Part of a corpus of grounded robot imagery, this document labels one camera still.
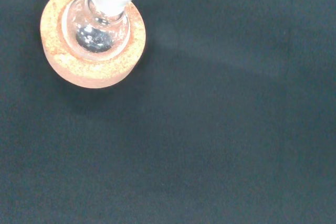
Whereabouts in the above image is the black bench cloth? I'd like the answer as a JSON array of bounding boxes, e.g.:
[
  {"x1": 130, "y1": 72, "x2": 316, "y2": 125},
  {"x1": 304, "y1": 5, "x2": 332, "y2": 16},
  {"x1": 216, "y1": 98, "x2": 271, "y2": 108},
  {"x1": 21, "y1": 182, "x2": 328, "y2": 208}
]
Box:
[{"x1": 0, "y1": 0, "x2": 336, "y2": 224}]

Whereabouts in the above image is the cork ring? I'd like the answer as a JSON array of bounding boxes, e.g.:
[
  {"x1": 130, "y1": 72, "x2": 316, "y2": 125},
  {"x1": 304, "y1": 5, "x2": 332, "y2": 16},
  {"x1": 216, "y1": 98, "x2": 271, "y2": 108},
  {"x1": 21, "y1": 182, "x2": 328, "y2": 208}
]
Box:
[{"x1": 39, "y1": 0, "x2": 146, "y2": 89}]

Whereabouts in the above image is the round-bottom glass flask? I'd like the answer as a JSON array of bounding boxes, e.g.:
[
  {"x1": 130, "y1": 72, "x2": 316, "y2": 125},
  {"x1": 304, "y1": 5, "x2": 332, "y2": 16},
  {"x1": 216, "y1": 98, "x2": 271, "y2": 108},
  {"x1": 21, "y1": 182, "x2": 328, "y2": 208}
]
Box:
[{"x1": 62, "y1": 0, "x2": 139, "y2": 59}]

